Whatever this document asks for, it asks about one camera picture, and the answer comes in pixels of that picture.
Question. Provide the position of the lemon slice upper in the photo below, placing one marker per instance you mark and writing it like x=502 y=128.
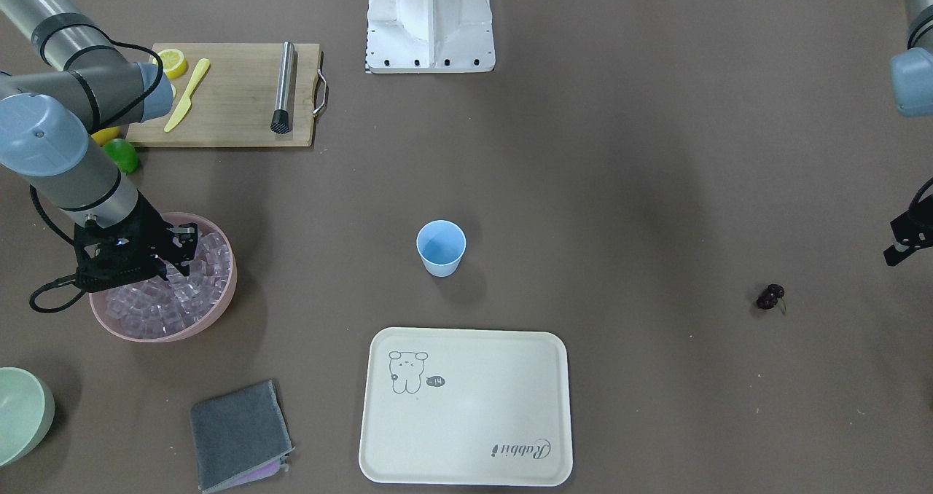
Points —
x=174 y=62

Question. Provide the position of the steel muddler black tip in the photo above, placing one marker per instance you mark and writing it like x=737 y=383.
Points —
x=281 y=120

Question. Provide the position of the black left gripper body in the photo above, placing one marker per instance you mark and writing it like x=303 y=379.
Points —
x=906 y=233

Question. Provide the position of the yellow plastic knife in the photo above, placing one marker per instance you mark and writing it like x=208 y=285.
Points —
x=185 y=102

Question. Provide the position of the light blue plastic cup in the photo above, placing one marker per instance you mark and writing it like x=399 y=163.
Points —
x=441 y=246

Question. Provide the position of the green ceramic bowl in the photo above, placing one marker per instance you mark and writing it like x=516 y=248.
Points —
x=27 y=410

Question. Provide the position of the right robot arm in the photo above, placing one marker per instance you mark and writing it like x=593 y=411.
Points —
x=48 y=122

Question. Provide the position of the grey folded cloth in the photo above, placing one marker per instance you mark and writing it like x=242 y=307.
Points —
x=239 y=437

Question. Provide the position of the pink bowl of ice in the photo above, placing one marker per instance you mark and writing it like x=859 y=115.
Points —
x=176 y=306

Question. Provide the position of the green lime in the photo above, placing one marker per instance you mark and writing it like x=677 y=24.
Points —
x=123 y=153

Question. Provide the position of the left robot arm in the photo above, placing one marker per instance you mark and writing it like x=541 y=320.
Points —
x=911 y=80

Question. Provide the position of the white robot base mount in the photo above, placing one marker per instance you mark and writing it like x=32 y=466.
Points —
x=429 y=37

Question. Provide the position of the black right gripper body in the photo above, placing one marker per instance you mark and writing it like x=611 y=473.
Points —
x=151 y=233

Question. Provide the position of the yellow lemon near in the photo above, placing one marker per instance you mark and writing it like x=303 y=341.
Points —
x=105 y=135

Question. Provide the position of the wooden cutting board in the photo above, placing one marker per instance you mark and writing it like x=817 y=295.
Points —
x=233 y=105

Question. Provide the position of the cream rabbit tray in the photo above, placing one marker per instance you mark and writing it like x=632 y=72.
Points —
x=466 y=407

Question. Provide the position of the dark red cherry pair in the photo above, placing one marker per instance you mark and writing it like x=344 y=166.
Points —
x=772 y=297

